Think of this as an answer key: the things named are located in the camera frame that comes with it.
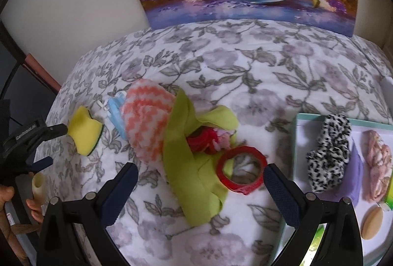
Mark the green cloth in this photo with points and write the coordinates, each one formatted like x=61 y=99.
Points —
x=184 y=180

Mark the leopard print scrunchie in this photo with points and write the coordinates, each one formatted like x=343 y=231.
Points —
x=331 y=146

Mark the red fabric rose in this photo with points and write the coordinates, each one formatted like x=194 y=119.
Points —
x=199 y=140

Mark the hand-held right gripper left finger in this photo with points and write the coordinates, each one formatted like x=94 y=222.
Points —
x=122 y=189

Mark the beige powder puff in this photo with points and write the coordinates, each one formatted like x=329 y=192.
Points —
x=373 y=223

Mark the coral white zigzag fluffy cloth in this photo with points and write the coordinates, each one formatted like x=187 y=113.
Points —
x=144 y=118

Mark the white tray with green rim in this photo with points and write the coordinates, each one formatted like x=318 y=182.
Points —
x=307 y=134

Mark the yellow sponge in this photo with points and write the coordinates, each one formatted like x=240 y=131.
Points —
x=83 y=130

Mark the person's left hand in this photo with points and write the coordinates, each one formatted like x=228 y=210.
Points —
x=6 y=195

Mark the pink lace scrunchie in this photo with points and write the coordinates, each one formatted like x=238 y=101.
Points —
x=377 y=161

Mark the grey floral blanket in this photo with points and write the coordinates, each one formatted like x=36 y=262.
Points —
x=261 y=69

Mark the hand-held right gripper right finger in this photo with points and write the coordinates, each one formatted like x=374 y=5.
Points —
x=281 y=192

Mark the blue face mask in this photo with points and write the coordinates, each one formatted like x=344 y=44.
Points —
x=115 y=112

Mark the purple cloth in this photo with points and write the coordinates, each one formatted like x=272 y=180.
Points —
x=356 y=173

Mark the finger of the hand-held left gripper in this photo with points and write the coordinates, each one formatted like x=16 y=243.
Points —
x=53 y=132
x=41 y=165

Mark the dark cabinet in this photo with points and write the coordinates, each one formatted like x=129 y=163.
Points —
x=30 y=94

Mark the red tape roll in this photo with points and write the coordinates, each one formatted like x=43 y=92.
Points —
x=221 y=173

